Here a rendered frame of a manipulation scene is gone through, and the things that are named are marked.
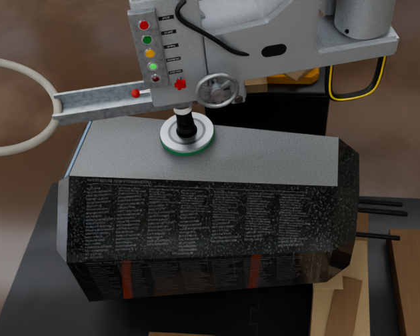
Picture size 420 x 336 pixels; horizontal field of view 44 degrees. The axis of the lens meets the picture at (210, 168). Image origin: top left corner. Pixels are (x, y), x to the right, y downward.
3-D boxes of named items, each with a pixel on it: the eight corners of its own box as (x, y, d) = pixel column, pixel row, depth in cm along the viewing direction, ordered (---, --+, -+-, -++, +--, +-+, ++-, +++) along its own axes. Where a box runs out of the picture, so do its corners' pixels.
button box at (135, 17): (169, 80, 173) (154, 5, 151) (169, 85, 171) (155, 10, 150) (145, 84, 173) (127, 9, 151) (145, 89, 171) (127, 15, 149)
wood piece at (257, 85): (242, 65, 250) (242, 57, 246) (263, 63, 249) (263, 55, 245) (245, 93, 238) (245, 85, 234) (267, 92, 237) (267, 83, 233)
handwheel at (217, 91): (235, 87, 184) (233, 53, 173) (241, 106, 178) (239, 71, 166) (193, 94, 183) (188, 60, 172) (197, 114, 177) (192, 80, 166)
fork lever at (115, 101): (238, 70, 200) (238, 59, 196) (248, 104, 187) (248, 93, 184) (57, 97, 196) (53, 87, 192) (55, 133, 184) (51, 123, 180)
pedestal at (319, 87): (221, 111, 344) (211, 13, 287) (323, 113, 334) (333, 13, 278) (208, 190, 302) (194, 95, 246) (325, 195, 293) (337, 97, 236)
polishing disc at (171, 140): (155, 151, 202) (155, 149, 201) (166, 113, 216) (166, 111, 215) (209, 154, 199) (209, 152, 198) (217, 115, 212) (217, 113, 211)
